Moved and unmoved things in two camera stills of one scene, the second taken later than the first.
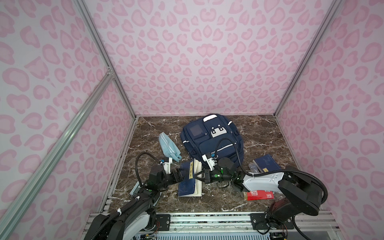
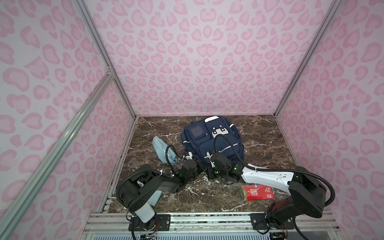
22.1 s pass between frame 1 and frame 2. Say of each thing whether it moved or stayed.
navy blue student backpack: stayed
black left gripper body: moved
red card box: stayed
